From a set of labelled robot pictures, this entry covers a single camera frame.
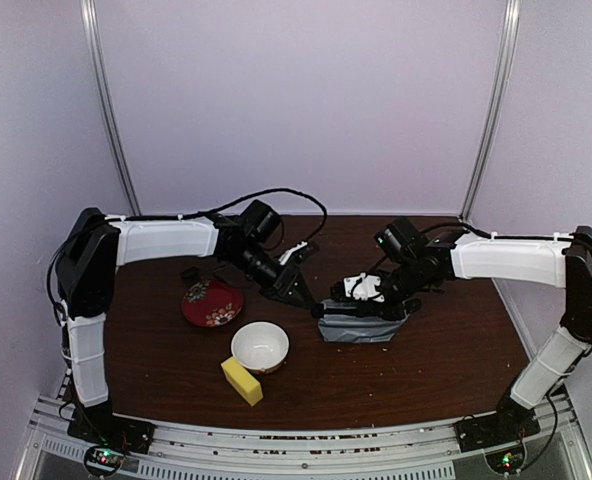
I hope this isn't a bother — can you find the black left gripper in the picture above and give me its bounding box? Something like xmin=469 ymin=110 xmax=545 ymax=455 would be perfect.
xmin=227 ymin=244 xmax=316 ymax=309

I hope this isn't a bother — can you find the grey zip pouch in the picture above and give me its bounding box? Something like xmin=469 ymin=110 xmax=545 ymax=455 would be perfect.
xmin=310 ymin=299 xmax=409 ymax=344

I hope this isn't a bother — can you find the yellow sponge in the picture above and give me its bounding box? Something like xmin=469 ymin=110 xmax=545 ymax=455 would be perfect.
xmin=221 ymin=356 xmax=263 ymax=406

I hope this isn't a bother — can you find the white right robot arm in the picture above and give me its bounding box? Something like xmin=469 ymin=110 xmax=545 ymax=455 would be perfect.
xmin=352 ymin=280 xmax=565 ymax=427

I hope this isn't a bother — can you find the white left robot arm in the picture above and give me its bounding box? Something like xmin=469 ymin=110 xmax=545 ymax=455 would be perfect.
xmin=54 ymin=201 xmax=318 ymax=444

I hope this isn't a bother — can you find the white ceramic bowl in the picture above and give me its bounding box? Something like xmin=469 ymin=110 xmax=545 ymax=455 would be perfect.
xmin=230 ymin=321 xmax=290 ymax=374

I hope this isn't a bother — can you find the red floral plate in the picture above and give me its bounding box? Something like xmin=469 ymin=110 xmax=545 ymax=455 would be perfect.
xmin=181 ymin=279 xmax=244 ymax=328

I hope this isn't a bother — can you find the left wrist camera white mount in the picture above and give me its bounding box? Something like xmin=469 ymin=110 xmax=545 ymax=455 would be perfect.
xmin=278 ymin=241 xmax=319 ymax=266

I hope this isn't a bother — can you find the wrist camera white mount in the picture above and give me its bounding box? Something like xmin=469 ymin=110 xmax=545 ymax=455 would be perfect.
xmin=278 ymin=241 xmax=319 ymax=266
xmin=330 ymin=272 xmax=385 ymax=302

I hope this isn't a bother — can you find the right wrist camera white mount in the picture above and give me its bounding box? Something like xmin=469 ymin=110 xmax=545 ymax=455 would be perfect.
xmin=330 ymin=272 xmax=385 ymax=302

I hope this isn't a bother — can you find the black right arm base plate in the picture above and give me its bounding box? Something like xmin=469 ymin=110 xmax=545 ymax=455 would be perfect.
xmin=453 ymin=413 xmax=541 ymax=453

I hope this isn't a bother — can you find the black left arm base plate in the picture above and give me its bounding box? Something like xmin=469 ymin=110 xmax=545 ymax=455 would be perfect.
xmin=67 ymin=410 xmax=155 ymax=454

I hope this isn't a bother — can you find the left aluminium corner post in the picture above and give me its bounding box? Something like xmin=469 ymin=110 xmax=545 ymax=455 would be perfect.
xmin=80 ymin=0 xmax=142 ymax=215

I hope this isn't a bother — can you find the aluminium corner post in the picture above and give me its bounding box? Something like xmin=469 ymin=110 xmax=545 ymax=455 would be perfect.
xmin=459 ymin=0 xmax=521 ymax=220
xmin=80 ymin=0 xmax=142 ymax=215

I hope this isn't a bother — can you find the right aluminium corner post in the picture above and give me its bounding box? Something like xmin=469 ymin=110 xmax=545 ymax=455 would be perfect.
xmin=459 ymin=0 xmax=521 ymax=220

